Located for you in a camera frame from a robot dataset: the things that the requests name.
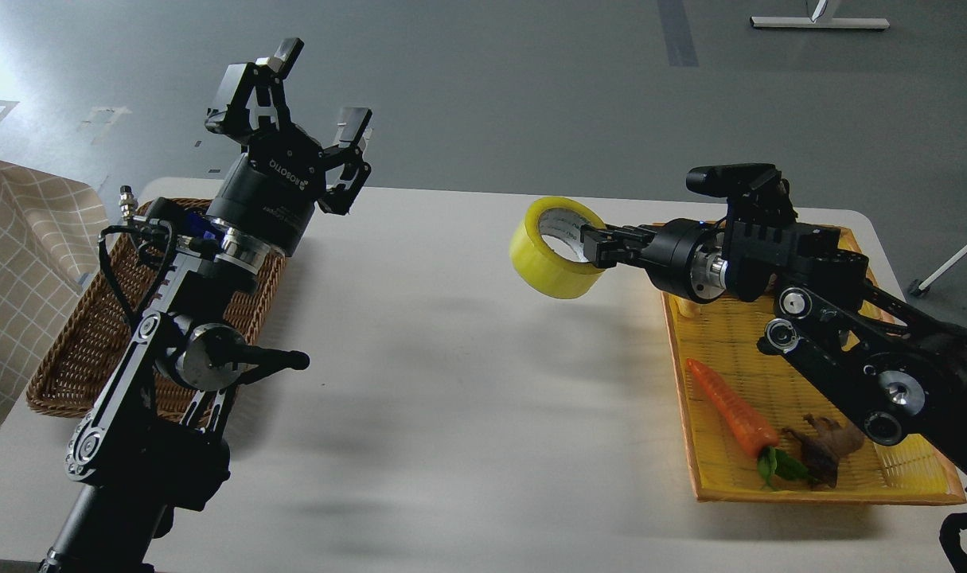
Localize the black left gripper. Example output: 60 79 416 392
205 37 372 256

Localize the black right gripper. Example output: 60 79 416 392
581 219 727 304

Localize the yellow tape roll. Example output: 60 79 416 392
509 197 606 298

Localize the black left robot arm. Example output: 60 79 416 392
37 37 372 572

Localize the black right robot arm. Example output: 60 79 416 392
580 163 967 476

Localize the toy croissant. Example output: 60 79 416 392
671 296 702 320

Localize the yellow plastic basket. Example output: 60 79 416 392
661 293 965 505

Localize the orange toy carrot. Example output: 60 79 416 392
684 358 779 459

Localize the beige checkered cloth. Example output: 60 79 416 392
0 160 109 428

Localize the brown toy animal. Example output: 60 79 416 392
781 414 866 489

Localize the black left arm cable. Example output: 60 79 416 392
97 223 177 327

